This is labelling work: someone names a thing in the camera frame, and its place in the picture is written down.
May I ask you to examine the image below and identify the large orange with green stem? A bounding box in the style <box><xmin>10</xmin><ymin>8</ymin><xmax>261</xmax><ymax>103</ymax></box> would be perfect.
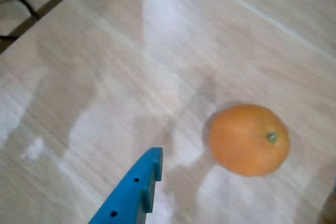
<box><xmin>208</xmin><ymin>104</ymin><xmax>291</xmax><ymax>177</ymax></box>

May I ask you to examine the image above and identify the black curved cable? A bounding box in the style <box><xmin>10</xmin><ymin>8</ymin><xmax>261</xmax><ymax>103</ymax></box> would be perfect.
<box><xmin>0</xmin><ymin>0</ymin><xmax>40</xmax><ymax>23</ymax></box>

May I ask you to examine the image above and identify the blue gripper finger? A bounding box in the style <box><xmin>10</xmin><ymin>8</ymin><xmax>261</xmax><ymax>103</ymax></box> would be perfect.
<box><xmin>88</xmin><ymin>147</ymin><xmax>163</xmax><ymax>224</ymax></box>

